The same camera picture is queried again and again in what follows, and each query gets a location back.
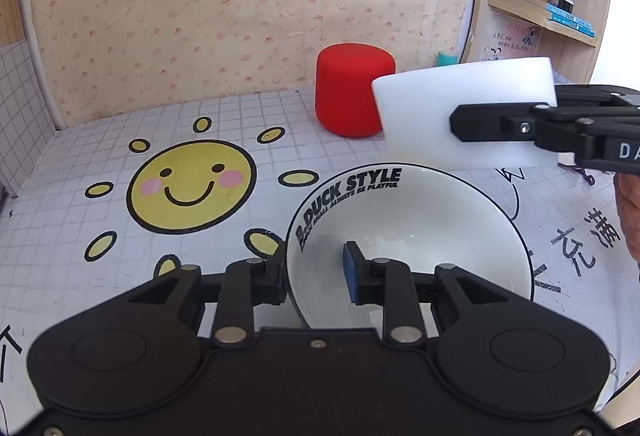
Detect white sponge block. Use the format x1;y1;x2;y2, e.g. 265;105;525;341
371;57;560;177

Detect white cloth purple trim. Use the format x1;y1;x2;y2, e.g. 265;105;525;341
556;152;597;187

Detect red cylindrical cup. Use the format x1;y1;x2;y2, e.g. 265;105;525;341
314;43;397;138

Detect blue books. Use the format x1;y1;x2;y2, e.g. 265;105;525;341
545;1;598;38

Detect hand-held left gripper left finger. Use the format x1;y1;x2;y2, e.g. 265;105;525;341
127;241;290;350

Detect person's right hand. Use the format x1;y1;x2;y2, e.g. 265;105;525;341
615;174;640;262

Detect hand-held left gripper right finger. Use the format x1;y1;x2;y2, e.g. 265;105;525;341
342;240;531;349

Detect white bowl with black text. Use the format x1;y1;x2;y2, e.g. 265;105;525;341
284;162;536;329

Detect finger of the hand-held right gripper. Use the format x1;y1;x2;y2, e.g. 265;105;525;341
449;101;608;158
555;84;640;116

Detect cartoon figure sticker sheet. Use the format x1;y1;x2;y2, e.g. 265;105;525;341
481;22;543;62

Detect wooden wall shelf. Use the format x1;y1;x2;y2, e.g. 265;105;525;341
460;0;618;84

